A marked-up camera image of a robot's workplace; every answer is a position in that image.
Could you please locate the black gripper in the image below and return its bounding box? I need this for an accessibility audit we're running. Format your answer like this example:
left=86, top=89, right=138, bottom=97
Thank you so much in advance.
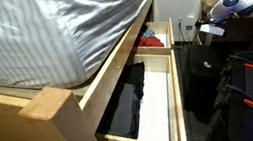
left=193, top=15, right=219, bottom=29

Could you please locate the wooden drawer with red garment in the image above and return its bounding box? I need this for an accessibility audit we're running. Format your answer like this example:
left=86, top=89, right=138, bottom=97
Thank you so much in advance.
left=128, top=17, right=178, bottom=61

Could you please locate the light blue garment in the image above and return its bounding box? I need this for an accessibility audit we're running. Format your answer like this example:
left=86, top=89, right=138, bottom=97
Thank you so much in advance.
left=141, top=28, right=157, bottom=40

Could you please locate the red garment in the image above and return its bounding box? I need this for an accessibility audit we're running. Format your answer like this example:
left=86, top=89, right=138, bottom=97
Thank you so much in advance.
left=136, top=32, right=166, bottom=52

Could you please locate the black bin with white sticker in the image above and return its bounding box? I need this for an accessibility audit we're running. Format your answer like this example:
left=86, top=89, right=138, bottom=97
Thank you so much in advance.
left=175, top=39, right=232, bottom=115

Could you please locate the black garment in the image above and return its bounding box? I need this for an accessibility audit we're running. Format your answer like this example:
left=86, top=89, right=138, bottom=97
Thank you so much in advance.
left=89, top=61, right=156, bottom=141

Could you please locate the grey garment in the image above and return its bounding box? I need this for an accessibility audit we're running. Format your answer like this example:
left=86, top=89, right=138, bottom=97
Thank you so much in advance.
left=101, top=80, right=144, bottom=140

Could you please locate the mattress with grey striped sheet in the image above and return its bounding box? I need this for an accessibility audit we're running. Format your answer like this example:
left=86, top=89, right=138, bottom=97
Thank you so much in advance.
left=0, top=0, right=167, bottom=99

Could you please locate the white wall outlet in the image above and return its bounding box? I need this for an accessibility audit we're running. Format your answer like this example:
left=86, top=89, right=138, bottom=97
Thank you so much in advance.
left=176, top=14, right=198, bottom=33

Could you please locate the clamp with orange handle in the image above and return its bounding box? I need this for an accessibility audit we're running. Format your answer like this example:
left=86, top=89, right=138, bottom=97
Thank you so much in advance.
left=222, top=53, right=253, bottom=77
left=216, top=80, right=253, bottom=115

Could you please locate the wooden bed frame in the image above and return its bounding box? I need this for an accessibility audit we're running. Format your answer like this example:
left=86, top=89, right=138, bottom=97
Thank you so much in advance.
left=0, top=0, right=180, bottom=141

